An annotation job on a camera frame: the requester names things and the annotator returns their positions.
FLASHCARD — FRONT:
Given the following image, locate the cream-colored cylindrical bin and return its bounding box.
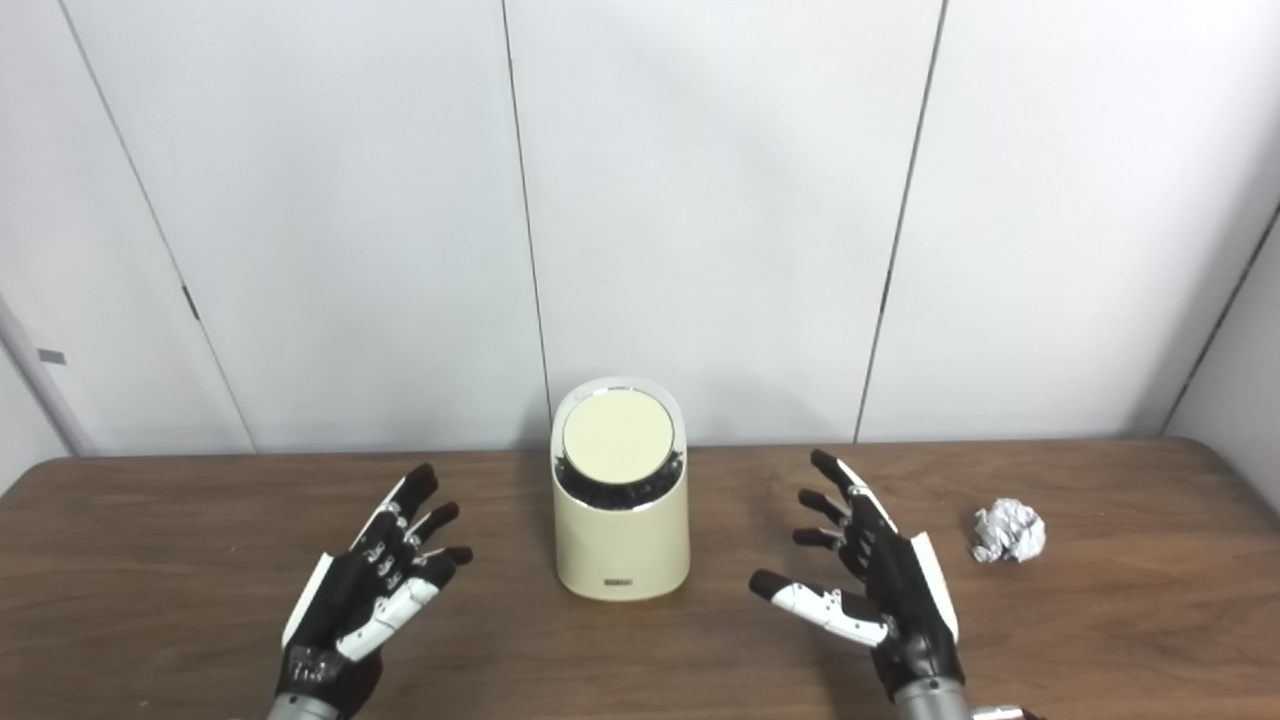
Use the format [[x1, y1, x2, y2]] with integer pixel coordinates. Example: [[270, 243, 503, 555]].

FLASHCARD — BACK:
[[550, 376, 693, 603]]

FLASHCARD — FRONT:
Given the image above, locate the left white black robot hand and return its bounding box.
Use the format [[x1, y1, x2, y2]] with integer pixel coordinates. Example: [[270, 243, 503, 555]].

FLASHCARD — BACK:
[[275, 462, 474, 719]]

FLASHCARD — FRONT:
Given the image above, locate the round cream bin lid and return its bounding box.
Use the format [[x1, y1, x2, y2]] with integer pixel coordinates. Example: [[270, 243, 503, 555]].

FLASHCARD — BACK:
[[562, 389, 676, 488]]

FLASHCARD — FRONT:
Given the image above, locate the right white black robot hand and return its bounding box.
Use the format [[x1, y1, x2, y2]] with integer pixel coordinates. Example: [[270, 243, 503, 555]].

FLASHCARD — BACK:
[[750, 449, 966, 701]]

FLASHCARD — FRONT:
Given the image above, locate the white paper ball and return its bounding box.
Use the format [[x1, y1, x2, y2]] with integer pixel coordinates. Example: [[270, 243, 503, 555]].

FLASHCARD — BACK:
[[971, 498, 1047, 564]]

